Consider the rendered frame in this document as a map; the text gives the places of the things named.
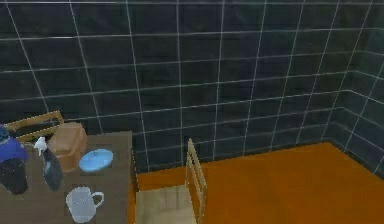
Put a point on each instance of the dark spray bottle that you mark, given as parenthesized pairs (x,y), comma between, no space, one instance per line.
(51,168)

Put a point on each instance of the blue and black appliance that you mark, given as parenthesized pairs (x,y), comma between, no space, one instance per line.
(11,161)

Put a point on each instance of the brown wooden dining table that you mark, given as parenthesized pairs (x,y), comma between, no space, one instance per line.
(110,196)

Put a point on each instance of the brown bread loaf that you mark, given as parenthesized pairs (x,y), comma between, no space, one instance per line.
(68,145)

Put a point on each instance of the light blue plate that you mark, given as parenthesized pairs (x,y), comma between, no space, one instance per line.
(96,160)

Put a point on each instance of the clear glass mug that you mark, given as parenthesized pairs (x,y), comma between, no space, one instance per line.
(81,204)

